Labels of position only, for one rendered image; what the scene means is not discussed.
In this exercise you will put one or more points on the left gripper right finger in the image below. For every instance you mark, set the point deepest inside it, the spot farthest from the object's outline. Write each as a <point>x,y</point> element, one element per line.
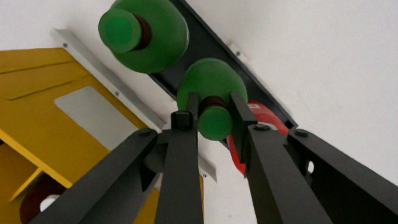
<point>349,191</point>

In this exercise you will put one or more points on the dark grey tray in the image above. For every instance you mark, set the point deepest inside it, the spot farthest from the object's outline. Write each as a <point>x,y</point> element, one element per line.
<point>204,42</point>

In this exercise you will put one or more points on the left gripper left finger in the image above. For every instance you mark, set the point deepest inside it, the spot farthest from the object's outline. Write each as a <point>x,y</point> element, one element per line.
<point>116,188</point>

